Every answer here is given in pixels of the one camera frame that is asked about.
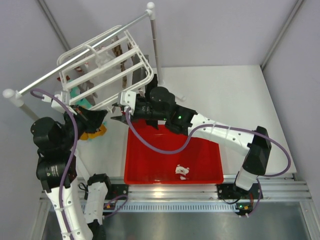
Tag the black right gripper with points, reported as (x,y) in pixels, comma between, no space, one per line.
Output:
(120,118)

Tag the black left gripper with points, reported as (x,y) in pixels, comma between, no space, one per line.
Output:
(91,118)

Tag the black sock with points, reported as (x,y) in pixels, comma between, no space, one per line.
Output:
(152,123)
(152,84)

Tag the grey sock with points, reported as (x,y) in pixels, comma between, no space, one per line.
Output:
(138,74)

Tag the white plastic sock hanger frame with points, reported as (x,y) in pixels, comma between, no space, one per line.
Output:
(103,69)

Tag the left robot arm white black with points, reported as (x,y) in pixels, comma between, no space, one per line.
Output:
(56,171)

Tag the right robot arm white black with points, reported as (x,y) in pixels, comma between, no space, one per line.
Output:
(160,105)

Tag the mustard yellow sock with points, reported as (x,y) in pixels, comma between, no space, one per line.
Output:
(89,136)

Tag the brown white striped sock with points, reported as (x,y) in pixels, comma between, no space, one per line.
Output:
(85,86)

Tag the brown argyle sock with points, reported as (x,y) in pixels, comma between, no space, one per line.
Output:
(117,51)

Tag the red plastic bin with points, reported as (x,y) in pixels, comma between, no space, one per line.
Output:
(144,166)

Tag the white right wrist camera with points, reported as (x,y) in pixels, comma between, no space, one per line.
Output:
(127,99)

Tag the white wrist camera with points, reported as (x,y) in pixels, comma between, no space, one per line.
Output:
(62,96)
(127,99)

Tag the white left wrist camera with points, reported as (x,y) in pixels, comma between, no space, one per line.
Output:
(62,96)

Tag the aluminium rail base frame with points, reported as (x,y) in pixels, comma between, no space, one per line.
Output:
(204,198)

